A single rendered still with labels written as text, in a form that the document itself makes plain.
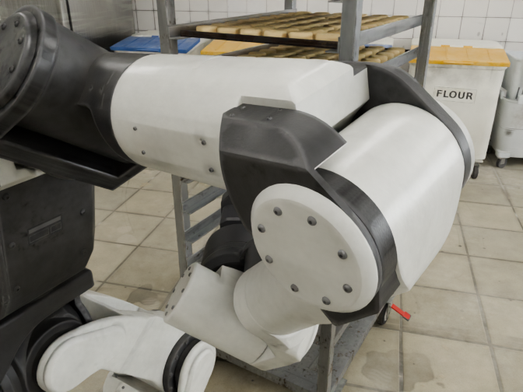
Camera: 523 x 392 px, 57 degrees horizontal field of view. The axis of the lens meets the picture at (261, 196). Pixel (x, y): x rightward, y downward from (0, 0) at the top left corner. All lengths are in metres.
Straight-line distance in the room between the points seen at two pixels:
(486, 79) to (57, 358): 2.75
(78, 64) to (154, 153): 0.11
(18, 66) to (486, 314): 1.88
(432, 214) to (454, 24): 3.43
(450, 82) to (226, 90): 2.81
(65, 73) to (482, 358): 1.66
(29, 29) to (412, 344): 1.63
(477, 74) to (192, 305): 2.75
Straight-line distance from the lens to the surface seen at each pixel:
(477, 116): 3.14
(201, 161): 0.30
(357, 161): 0.25
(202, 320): 0.47
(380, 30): 1.19
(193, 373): 1.01
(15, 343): 0.71
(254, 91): 0.27
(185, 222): 1.34
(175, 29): 1.20
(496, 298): 2.17
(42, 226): 0.60
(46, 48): 0.40
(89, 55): 0.43
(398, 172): 0.25
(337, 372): 1.47
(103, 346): 0.78
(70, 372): 0.76
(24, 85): 0.40
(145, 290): 2.05
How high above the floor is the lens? 1.18
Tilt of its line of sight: 25 degrees down
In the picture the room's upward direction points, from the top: straight up
